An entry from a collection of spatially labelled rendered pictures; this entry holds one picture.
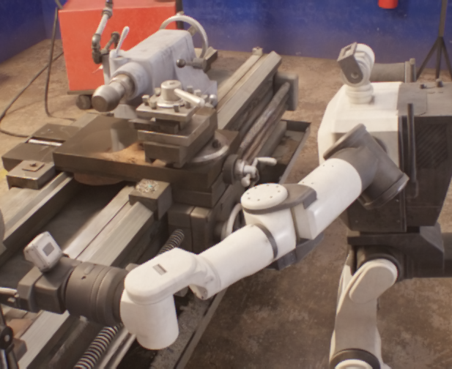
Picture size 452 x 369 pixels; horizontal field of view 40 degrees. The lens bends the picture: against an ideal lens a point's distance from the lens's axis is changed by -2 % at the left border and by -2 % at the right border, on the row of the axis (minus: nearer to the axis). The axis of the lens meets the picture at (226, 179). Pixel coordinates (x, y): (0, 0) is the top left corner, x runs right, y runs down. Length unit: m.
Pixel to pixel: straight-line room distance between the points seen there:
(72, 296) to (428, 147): 0.80
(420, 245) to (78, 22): 3.62
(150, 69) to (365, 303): 1.11
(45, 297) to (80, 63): 3.95
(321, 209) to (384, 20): 4.72
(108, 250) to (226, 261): 0.85
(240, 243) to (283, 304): 1.87
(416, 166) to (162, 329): 0.70
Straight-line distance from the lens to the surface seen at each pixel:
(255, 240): 0.98
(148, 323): 0.92
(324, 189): 1.08
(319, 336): 2.69
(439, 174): 1.40
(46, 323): 1.57
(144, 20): 4.67
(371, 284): 1.59
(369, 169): 1.19
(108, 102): 2.05
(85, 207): 2.21
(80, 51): 4.81
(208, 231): 1.99
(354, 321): 1.71
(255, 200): 1.02
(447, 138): 1.36
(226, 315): 2.78
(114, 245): 1.79
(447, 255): 1.59
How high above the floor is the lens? 1.84
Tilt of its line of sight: 29 degrees down
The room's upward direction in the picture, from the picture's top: 2 degrees counter-clockwise
